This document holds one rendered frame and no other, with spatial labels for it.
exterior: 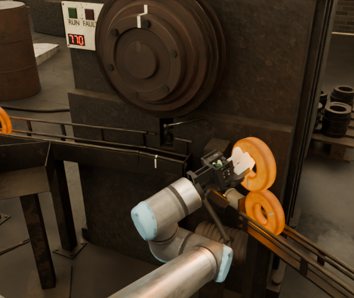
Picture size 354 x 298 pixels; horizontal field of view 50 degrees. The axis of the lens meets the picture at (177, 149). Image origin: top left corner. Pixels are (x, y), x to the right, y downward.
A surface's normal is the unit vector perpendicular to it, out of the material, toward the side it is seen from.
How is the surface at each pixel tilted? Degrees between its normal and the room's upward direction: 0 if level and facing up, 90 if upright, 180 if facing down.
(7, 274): 0
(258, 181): 89
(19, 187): 5
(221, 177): 89
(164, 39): 90
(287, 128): 0
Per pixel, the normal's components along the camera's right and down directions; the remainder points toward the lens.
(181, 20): 0.38, -0.25
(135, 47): -0.41, 0.44
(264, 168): -0.85, 0.25
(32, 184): -0.08, -0.86
